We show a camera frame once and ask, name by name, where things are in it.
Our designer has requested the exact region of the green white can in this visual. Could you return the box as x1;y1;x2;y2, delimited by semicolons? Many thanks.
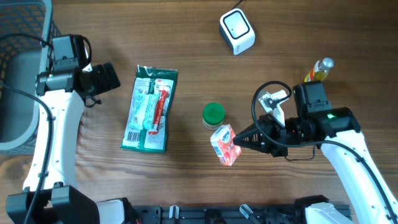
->
202;102;225;130

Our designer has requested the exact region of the green 3M gloves package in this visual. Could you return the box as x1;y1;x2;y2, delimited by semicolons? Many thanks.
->
121;65;178;153

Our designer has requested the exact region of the yellow oil bottle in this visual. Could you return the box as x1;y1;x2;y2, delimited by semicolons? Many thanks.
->
303;57;334;82

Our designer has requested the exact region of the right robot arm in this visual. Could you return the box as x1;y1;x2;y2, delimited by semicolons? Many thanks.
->
233;81;397;223

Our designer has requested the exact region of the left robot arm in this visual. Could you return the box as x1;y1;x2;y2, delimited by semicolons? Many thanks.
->
6;34;142;223

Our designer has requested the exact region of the white barcode scanner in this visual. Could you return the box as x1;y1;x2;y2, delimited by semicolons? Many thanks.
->
219;8;256;55

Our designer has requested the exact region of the grey plastic mesh basket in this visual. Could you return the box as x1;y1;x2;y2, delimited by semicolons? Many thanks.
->
1;0;61;155

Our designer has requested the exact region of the black left camera cable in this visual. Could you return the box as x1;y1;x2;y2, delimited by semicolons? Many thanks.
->
0;32;55;224

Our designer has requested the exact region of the black camera cable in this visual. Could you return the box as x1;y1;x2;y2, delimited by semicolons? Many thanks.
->
0;32;55;224
251;80;398;218

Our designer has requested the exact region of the black right camera cable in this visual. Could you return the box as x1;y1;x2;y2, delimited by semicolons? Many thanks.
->
251;80;398;218

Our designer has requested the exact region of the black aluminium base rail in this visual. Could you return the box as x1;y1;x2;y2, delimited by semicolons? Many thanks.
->
127;203;352;224

